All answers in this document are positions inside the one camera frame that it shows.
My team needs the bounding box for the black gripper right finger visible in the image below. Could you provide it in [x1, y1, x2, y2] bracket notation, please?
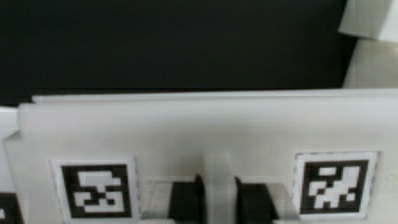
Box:
[232, 176, 300, 224]

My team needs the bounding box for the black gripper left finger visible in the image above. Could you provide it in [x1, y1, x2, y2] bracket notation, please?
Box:
[140, 173, 207, 224]

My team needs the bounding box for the white cabinet body box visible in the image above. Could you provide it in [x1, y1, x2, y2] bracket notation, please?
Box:
[339, 0, 398, 89]

